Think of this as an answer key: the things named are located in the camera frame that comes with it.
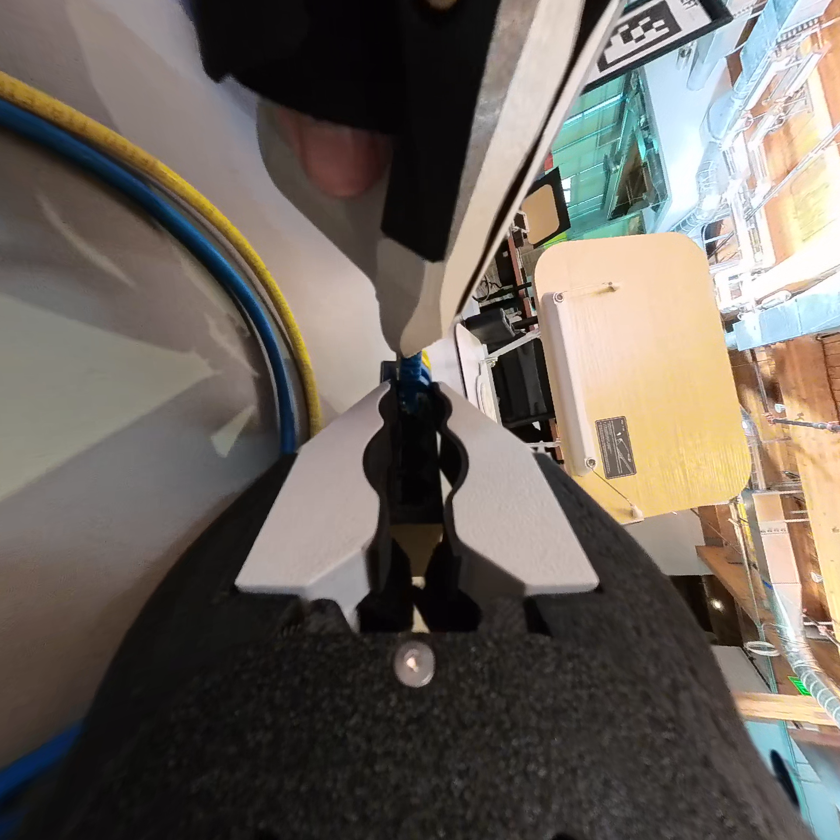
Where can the wooden board tilting stand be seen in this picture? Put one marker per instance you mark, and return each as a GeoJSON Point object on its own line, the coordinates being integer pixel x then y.
{"type": "Point", "coordinates": [656, 367]}

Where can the grey insulated ceiling duct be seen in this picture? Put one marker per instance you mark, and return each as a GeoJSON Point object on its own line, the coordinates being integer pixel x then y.
{"type": "Point", "coordinates": [787, 321]}

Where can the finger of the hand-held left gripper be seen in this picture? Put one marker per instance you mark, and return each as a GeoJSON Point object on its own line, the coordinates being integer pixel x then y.
{"type": "Point", "coordinates": [568, 92]}
{"type": "Point", "coordinates": [505, 131]}

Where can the black framed brown board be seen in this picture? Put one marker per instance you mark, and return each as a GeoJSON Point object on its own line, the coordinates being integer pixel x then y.
{"type": "Point", "coordinates": [544, 210]}

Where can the black ethernet port hub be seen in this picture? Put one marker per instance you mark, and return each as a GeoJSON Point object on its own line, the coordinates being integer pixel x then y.
{"type": "Point", "coordinates": [415, 479]}

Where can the person's left hand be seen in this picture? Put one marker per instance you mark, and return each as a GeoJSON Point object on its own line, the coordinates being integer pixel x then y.
{"type": "Point", "coordinates": [341, 161]}

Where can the black power adapter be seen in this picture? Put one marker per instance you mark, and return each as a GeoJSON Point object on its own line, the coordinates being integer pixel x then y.
{"type": "Point", "coordinates": [489, 328]}

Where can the white printed marker sign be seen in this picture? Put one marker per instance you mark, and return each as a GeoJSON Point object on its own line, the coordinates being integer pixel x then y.
{"type": "Point", "coordinates": [656, 33]}

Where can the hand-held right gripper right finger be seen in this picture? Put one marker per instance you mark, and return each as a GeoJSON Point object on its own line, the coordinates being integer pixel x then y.
{"type": "Point", "coordinates": [518, 518]}

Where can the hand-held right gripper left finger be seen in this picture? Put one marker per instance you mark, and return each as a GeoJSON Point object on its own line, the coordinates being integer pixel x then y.
{"type": "Point", "coordinates": [315, 518]}

